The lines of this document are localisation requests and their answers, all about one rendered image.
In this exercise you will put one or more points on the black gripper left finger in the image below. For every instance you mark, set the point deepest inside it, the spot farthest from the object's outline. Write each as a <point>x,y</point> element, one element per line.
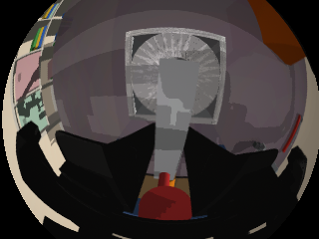
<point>123,163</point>

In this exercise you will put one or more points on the grey crank handle with dark red knob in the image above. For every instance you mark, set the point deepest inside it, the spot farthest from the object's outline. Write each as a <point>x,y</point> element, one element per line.
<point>177,84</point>

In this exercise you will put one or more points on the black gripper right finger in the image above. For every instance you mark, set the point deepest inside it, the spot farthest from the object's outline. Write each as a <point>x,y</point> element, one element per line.
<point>212,170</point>

